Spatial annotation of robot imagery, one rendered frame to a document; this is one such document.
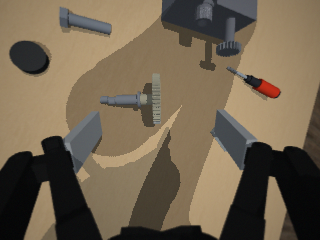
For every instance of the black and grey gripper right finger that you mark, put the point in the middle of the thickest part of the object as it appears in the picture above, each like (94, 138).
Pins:
(301, 194)

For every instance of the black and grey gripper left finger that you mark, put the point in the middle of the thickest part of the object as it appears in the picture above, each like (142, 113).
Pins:
(74, 220)

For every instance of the grey camshaft with gear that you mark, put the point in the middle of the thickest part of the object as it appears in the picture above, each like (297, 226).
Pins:
(153, 99)

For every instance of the red and black screwdriver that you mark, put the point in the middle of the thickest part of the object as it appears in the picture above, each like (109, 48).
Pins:
(261, 85)

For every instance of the grey hex bolt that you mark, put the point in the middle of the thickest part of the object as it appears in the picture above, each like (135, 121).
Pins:
(66, 18)

